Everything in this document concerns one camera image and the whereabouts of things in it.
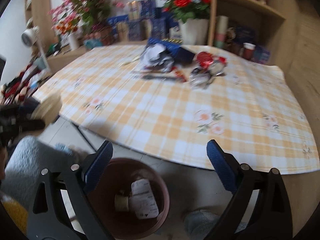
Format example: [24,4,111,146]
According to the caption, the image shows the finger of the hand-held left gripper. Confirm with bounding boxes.
[19,97,41,112]
[15,118,46,132]

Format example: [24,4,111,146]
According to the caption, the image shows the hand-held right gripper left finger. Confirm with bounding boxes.
[26,140,118,240]

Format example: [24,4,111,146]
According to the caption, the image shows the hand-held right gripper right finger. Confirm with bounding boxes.
[202,139,293,240]

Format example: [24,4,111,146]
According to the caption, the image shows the brown round bin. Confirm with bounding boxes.
[86,157,171,240]

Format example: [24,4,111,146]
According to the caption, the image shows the brown wrapper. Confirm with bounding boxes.
[114,191,130,212]

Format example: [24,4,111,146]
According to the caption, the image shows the flower print plastic package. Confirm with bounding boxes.
[130,179,160,219]

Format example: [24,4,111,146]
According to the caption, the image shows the red foil wrapper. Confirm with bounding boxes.
[194,51,225,77]

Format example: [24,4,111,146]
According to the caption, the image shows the white paper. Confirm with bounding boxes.
[141,44,175,72]

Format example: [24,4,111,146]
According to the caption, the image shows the red patterned cloth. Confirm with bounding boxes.
[2,64,38,98]

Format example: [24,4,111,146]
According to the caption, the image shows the person's left leg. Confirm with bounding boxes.
[4,136,87,207]

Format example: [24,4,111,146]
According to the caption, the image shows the person's leg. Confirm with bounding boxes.
[4,136,87,207]
[184,209,248,240]

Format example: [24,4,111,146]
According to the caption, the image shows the teal bucket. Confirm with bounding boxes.
[34,56,50,71]

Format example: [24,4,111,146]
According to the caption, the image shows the person's right leg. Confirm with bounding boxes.
[184,209,248,240]

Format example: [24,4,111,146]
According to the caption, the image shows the white standing fan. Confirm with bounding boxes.
[21,26,51,72]

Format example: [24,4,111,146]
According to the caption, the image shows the white vase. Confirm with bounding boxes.
[67,31,81,51]

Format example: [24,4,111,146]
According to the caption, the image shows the orange artificial flowers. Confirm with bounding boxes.
[53,21,78,35]

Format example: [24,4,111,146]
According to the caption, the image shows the teal round tin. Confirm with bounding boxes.
[83,39,103,51]

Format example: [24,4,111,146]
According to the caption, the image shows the yellow fluffy cloth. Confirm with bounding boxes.
[0,194,28,233]

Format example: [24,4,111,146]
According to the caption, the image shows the striped flower basket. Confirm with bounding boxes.
[83,26,113,47]

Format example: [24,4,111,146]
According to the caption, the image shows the red lighter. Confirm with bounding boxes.
[174,69,188,82]

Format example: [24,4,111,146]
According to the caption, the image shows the dark slim object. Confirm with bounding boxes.
[141,73,180,82]

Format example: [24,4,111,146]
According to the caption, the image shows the pink blossom artificial plant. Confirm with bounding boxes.
[48,0,126,35]

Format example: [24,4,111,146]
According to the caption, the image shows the brown glass cup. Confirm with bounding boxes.
[231,42,245,56]

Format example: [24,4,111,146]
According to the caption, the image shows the red cup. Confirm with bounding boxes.
[242,42,257,60]

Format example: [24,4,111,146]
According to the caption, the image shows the small purple box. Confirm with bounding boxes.
[254,45,272,65]

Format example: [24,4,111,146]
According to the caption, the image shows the flat blue carton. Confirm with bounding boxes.
[106,15,130,27]

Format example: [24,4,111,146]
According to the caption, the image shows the gold and blue gift box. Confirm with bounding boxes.
[117,21,145,42]
[144,18,167,41]
[126,0,157,21]

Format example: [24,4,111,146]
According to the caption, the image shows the illustrated blue box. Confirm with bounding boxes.
[226,26,256,50]

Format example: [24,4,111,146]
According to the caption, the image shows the stack of pastel cups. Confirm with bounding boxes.
[214,15,230,48]

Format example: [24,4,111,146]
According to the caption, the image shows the white flower pot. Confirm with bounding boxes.
[177,18,210,46]

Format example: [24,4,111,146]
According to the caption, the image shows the small white blue box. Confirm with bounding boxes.
[169,26,182,40]

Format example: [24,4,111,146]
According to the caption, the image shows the wooden shelf unit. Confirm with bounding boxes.
[207,0,287,66]

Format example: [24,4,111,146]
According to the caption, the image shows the plain dark blue box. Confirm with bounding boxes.
[156,6,173,21]

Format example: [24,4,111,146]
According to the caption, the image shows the red rose plant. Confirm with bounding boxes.
[161,0,212,25]

